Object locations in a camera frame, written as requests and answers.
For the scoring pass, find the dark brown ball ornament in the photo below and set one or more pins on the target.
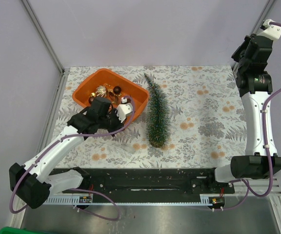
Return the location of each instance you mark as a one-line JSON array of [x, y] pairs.
[[117, 90]]

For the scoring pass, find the dark red ball ornament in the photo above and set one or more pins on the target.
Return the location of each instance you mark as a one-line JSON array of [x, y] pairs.
[[91, 99]]

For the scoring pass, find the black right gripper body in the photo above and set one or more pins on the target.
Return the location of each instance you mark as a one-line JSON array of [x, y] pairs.
[[238, 56]]

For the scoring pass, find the small green christmas tree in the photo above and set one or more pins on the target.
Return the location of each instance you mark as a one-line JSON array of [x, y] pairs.
[[157, 117]]

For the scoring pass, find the orange plastic bin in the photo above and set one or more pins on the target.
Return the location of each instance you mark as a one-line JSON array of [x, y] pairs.
[[110, 79]]

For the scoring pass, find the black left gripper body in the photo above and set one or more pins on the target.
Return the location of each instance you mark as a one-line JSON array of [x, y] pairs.
[[110, 122]]

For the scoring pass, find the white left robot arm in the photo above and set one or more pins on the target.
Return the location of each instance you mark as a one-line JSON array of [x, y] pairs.
[[33, 182]]

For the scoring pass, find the white slotted cable duct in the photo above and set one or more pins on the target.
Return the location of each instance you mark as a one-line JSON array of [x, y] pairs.
[[129, 200]]

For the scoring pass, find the green plastic object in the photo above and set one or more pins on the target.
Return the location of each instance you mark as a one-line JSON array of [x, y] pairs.
[[11, 230]]

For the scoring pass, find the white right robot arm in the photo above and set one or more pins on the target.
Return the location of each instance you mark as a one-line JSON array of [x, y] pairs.
[[261, 159]]

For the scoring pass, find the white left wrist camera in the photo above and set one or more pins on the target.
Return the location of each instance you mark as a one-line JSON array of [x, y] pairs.
[[124, 109]]

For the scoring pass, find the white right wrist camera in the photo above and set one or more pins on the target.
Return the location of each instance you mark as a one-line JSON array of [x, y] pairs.
[[272, 32]]

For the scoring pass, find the silver gold striped ball ornament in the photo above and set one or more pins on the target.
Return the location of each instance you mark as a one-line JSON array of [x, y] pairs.
[[101, 91]]

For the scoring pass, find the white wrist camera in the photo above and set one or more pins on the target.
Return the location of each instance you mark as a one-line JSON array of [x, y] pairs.
[[272, 32], [124, 109]]

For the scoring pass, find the floral patterned table mat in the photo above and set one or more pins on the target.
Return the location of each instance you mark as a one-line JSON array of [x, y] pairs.
[[208, 125]]

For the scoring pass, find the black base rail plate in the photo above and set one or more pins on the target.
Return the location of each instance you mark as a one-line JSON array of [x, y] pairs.
[[195, 181]]

